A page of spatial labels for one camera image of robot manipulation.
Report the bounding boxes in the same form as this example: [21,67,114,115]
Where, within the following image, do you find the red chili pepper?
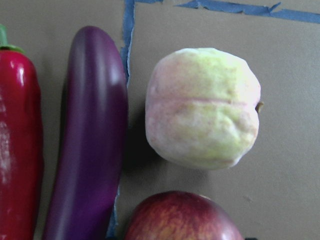
[0,25,44,240]

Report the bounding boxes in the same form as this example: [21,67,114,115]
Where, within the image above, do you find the pale green pink peach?
[145,48,261,170]

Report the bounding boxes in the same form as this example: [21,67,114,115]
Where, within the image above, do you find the purple eggplant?
[42,26,128,240]

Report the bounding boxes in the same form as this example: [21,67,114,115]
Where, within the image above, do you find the brown paper table cover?
[0,0,320,240]

